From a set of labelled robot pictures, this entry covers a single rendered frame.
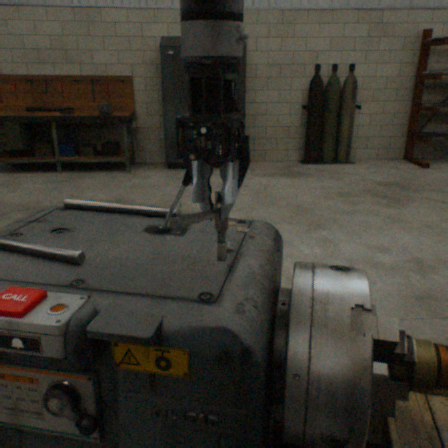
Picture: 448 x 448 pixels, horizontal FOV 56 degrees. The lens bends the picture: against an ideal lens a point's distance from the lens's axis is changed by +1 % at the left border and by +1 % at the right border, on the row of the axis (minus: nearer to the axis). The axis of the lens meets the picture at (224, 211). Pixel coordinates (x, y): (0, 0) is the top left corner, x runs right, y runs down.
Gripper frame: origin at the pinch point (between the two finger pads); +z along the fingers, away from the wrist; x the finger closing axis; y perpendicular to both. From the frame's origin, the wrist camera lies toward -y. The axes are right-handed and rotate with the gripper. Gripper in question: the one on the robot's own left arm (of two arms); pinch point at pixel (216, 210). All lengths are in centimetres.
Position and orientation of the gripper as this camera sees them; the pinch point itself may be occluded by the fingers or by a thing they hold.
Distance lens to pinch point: 60.4
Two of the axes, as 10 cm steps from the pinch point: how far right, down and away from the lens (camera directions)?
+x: 9.8, 0.6, -1.8
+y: -1.9, 3.2, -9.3
